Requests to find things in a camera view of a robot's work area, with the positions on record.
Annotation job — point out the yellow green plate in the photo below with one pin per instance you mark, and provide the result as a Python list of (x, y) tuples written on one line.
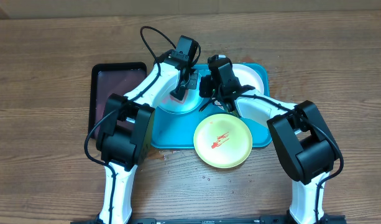
[(222, 141)]

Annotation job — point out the teal serving tray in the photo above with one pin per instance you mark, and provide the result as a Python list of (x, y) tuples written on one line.
[(176, 131)]

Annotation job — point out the white plate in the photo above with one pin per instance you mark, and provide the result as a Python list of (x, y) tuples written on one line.
[(250, 74)]

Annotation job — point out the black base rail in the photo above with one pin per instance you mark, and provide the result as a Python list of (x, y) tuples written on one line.
[(266, 219)]

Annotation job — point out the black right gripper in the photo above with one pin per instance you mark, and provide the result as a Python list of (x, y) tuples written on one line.
[(210, 84)]

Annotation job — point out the green and orange sponge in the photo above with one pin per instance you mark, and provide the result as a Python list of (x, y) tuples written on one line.
[(171, 99)]

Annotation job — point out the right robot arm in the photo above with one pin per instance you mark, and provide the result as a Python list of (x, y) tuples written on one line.
[(305, 147)]

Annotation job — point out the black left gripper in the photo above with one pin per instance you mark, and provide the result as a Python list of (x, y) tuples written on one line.
[(193, 84)]

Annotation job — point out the light blue plate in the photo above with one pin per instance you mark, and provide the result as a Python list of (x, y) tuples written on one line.
[(193, 100)]

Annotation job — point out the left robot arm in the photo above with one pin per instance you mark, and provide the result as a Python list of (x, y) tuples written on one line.
[(125, 131)]

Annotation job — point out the black rectangular tray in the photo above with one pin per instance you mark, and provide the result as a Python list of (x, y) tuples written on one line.
[(109, 78)]

